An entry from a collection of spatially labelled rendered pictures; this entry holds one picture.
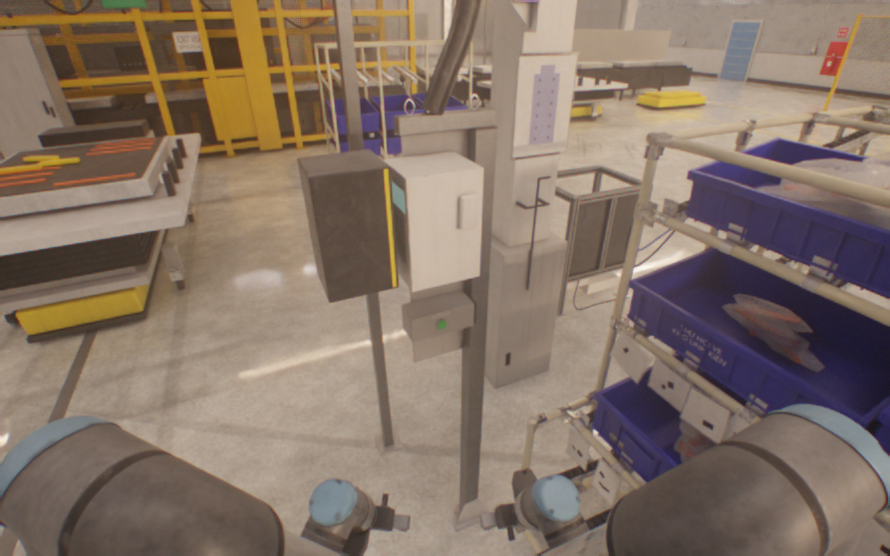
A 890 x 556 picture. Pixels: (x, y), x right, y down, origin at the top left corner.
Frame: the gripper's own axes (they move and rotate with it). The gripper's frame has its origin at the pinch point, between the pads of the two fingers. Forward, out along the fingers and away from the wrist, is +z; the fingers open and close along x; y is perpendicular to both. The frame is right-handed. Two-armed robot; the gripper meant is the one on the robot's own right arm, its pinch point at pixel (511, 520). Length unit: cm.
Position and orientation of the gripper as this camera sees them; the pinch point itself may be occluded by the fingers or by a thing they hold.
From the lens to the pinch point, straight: 131.5
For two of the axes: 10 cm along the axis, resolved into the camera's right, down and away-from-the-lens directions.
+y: 1.2, 8.0, -5.8
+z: -1.7, 6.0, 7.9
